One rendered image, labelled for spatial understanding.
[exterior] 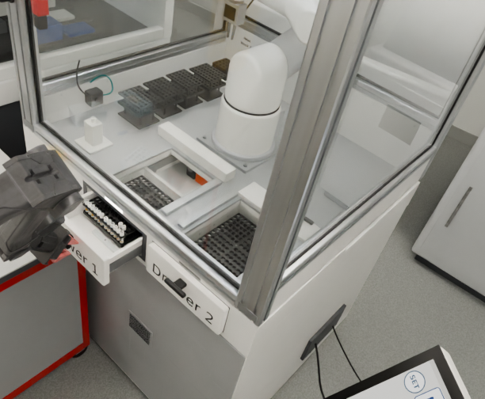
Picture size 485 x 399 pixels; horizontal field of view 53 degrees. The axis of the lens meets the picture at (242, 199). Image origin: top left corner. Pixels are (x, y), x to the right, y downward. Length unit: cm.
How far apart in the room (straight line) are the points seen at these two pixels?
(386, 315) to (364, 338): 21
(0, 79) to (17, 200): 133
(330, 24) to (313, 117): 15
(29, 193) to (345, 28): 51
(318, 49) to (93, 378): 171
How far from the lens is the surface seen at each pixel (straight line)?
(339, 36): 76
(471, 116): 424
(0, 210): 77
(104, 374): 219
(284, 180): 91
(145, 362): 187
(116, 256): 138
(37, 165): 79
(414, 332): 266
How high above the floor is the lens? 193
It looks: 41 degrees down
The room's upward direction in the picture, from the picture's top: 13 degrees clockwise
